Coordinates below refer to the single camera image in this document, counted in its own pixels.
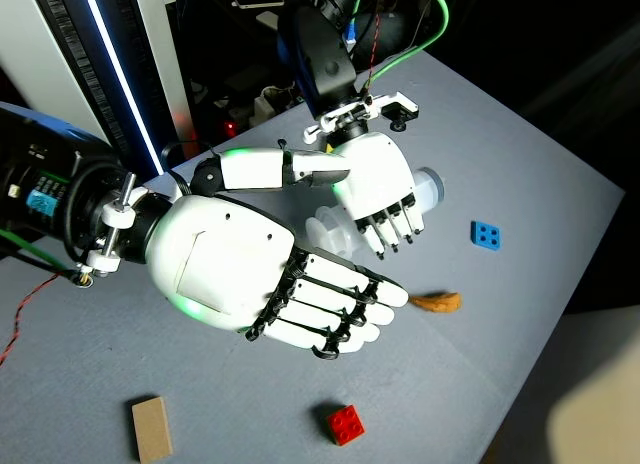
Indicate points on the large translucent plastic syringe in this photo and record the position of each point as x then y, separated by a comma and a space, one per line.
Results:
430, 189

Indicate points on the blue four-hole toy block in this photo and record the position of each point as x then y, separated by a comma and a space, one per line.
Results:
486, 235

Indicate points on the grey table cloth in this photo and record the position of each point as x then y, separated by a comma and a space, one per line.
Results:
450, 359

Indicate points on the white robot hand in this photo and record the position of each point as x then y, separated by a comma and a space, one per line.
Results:
225, 254
375, 179

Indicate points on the red and green toy brick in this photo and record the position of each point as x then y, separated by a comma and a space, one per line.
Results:
346, 425

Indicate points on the white robot body column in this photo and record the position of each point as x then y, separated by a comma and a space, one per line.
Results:
150, 34

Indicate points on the tan wooden block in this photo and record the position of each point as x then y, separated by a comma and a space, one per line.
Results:
152, 429

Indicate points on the brown toy croissant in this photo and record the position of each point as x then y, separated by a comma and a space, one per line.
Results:
437, 303

